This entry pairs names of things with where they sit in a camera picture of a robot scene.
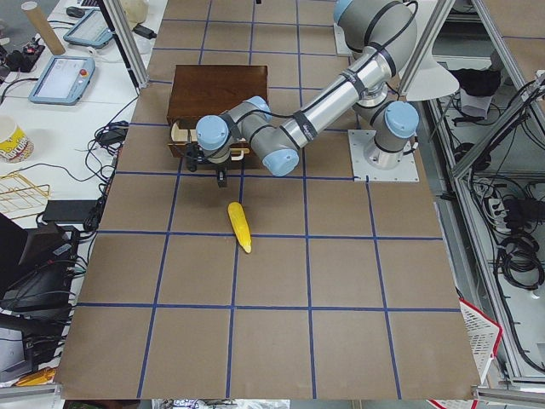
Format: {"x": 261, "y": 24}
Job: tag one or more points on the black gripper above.
{"x": 220, "y": 168}

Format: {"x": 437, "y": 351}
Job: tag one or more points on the yellow corn cob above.
{"x": 240, "y": 225}

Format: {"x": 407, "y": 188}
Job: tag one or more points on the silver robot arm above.
{"x": 382, "y": 36}

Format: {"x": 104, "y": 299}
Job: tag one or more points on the dark brown wooden cabinet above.
{"x": 199, "y": 90}

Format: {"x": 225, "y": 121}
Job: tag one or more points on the black power adapter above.
{"x": 112, "y": 133}

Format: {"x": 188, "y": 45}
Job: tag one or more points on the near teach pendant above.
{"x": 63, "y": 81}

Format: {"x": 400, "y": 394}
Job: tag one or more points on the teach pendant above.
{"x": 90, "y": 31}
{"x": 63, "y": 81}

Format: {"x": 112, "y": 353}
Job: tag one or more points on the far teach pendant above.
{"x": 90, "y": 31}

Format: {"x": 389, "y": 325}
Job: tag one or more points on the popcorn paper bucket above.
{"x": 15, "y": 145}

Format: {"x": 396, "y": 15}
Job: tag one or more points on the black computer equipment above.
{"x": 36, "y": 280}

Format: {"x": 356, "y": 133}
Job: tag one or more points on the cardboard tube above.
{"x": 36, "y": 16}

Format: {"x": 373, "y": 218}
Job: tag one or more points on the white lamp shade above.
{"x": 423, "y": 78}

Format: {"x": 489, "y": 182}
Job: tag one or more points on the white plastic basket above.
{"x": 484, "y": 335}

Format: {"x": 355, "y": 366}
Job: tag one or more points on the aluminium frame post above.
{"x": 116, "y": 21}

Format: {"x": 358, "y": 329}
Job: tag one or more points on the gold wire rack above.
{"x": 20, "y": 197}

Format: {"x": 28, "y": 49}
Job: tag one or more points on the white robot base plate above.
{"x": 371, "y": 164}

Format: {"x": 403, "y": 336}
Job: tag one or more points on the aluminium frame rail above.
{"x": 516, "y": 29}

